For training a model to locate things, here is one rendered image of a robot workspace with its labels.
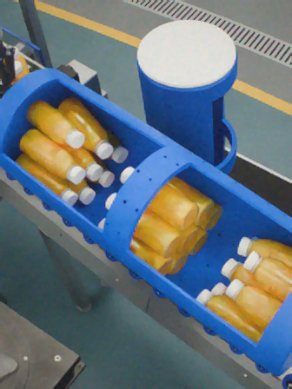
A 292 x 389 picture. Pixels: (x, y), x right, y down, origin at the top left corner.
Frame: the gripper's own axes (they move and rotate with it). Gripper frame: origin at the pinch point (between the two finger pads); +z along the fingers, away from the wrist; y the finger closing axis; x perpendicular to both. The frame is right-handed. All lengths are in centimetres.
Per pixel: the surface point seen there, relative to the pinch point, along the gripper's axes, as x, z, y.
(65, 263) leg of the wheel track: 6, 75, 6
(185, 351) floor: 47, 116, -6
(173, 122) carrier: 23, 28, -35
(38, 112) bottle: 9.8, 1.4, -2.2
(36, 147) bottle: 15.9, 3.3, 4.7
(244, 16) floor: -46, 116, -168
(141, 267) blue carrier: 56, 4, 12
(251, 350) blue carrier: 84, 5, 12
